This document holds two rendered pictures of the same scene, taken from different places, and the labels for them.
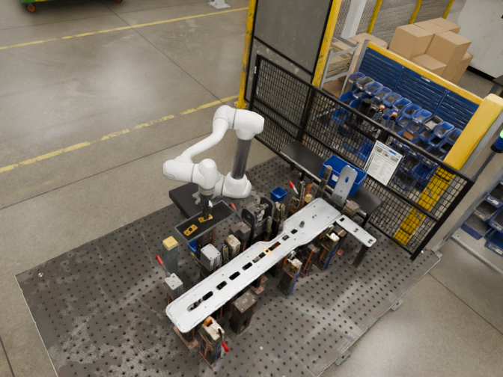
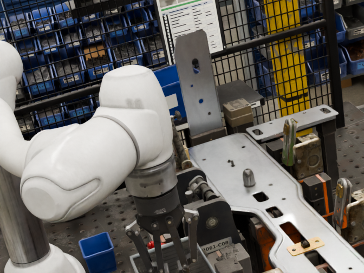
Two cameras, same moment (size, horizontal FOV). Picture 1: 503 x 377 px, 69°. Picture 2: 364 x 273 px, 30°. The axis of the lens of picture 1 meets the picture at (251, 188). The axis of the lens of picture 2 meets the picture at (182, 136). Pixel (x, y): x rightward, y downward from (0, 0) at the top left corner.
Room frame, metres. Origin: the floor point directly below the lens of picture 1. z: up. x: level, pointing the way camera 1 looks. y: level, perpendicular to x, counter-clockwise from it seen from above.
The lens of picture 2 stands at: (0.75, 0.99, 1.96)
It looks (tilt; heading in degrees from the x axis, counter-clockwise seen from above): 26 degrees down; 308
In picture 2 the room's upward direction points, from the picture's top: 12 degrees counter-clockwise
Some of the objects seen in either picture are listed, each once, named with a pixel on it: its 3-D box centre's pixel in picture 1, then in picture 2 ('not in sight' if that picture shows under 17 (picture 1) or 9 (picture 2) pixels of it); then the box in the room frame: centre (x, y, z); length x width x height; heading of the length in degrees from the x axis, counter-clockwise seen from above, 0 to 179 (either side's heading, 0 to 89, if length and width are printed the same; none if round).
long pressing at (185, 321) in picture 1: (265, 254); (312, 251); (1.35, -0.16, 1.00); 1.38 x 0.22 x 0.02; 140
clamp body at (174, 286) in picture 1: (174, 297); not in sight; (1.02, 0.34, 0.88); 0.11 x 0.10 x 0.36; 50
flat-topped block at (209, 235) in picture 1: (204, 242); not in sight; (1.41, 0.24, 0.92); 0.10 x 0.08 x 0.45; 140
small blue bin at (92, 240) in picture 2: (278, 195); (98, 255); (2.14, -0.23, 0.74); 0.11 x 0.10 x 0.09; 140
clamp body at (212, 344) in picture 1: (212, 342); not in sight; (0.80, 0.06, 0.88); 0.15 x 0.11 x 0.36; 50
